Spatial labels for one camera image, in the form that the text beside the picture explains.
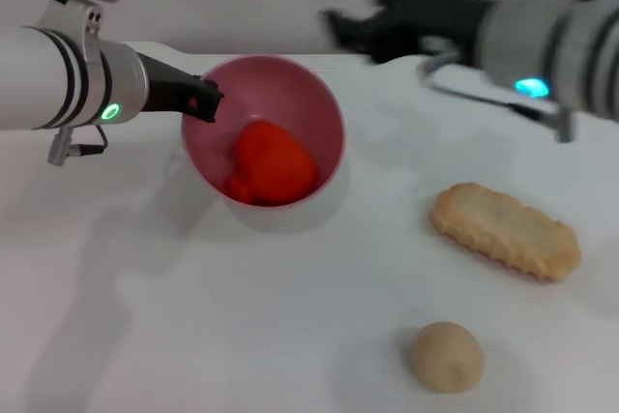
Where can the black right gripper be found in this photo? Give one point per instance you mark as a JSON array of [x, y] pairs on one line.
[[435, 21]]

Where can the pink plastic bowl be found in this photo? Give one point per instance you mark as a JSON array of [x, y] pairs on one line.
[[290, 94]]

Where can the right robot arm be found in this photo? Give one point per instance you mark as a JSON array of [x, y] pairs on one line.
[[556, 45]]

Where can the long toy bread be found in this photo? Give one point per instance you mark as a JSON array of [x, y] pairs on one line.
[[508, 231]]

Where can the orange toy fruit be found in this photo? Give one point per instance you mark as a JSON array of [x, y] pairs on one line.
[[275, 161]]

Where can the round beige toy bun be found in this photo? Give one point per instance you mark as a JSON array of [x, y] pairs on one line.
[[447, 357]]

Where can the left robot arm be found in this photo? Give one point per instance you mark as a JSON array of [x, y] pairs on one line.
[[58, 79]]

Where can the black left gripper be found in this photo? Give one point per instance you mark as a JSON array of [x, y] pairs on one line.
[[164, 89]]

